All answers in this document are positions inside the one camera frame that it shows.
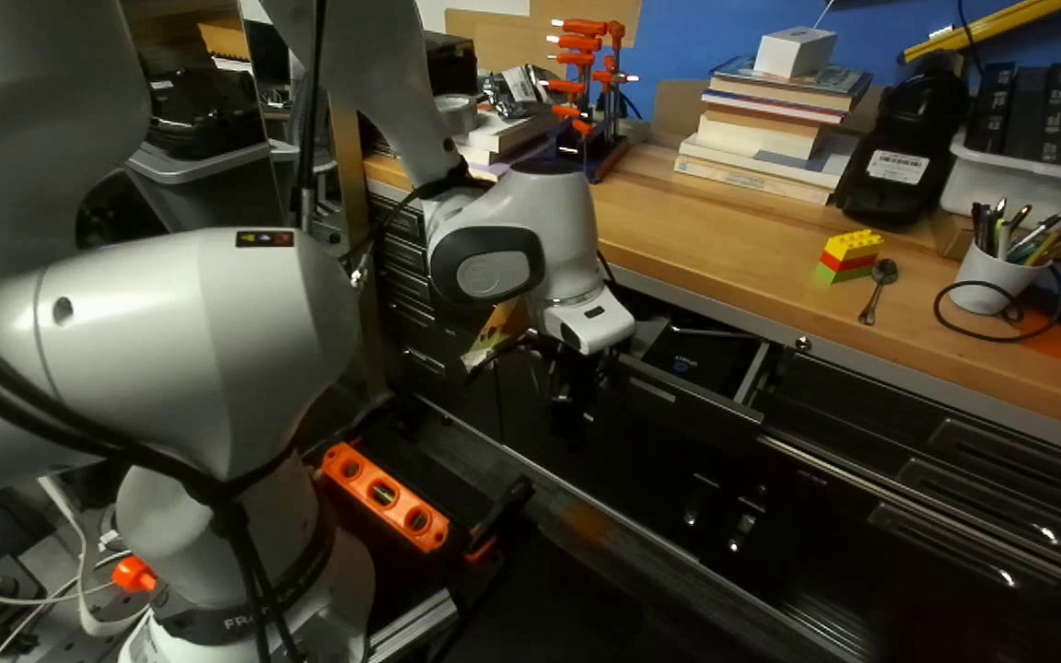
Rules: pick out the grey side table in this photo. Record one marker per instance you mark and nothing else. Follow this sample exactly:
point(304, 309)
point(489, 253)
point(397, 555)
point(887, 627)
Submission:
point(205, 169)

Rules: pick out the black ribbed case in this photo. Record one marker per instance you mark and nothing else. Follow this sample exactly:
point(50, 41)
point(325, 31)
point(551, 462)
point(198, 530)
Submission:
point(1046, 111)
point(990, 104)

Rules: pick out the colourful toy brick stack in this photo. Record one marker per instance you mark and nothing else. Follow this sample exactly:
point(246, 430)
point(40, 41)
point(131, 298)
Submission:
point(847, 256)

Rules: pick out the orange spirit level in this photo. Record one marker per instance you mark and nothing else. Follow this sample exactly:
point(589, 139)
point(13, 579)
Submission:
point(383, 495)

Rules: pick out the bundle of pens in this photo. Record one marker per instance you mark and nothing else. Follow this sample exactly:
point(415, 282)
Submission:
point(1022, 231)

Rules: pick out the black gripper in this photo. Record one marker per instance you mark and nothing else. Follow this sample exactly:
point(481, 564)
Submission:
point(581, 374)

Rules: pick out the dark cover book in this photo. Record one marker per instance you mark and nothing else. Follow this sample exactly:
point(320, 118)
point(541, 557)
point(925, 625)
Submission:
point(788, 83)

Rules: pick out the thick white book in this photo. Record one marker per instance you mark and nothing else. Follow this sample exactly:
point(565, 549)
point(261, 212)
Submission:
point(765, 131)

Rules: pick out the white plastic bin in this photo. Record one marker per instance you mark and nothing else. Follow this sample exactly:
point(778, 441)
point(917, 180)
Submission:
point(1022, 187)

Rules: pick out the wide pale book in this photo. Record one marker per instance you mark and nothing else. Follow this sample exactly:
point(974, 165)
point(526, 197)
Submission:
point(758, 170)

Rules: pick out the small white box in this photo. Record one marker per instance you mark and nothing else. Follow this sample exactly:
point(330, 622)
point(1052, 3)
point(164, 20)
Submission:
point(793, 53)

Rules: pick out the metal spoon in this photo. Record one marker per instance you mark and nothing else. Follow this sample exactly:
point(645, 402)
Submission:
point(879, 285)

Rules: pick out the yellow spirit level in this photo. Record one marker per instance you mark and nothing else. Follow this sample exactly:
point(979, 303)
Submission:
point(984, 28)

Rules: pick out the white book stack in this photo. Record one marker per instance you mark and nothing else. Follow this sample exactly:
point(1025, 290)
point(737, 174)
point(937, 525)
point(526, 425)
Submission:
point(511, 133)

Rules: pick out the white pen cup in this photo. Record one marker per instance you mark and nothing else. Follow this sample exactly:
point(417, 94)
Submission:
point(991, 279)

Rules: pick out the black metal drawer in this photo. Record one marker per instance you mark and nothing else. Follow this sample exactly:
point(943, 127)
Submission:
point(696, 353)

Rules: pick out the blue wall panel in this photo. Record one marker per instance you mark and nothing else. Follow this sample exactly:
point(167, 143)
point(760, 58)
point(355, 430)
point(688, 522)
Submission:
point(702, 37)

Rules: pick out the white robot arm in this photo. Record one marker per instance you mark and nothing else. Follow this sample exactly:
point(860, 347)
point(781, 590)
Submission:
point(187, 344)

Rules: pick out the black drawer cabinet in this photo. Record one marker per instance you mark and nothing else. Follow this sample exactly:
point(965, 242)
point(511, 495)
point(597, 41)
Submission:
point(921, 516)

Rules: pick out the crinkled foil packets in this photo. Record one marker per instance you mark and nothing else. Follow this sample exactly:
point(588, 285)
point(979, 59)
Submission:
point(512, 94)

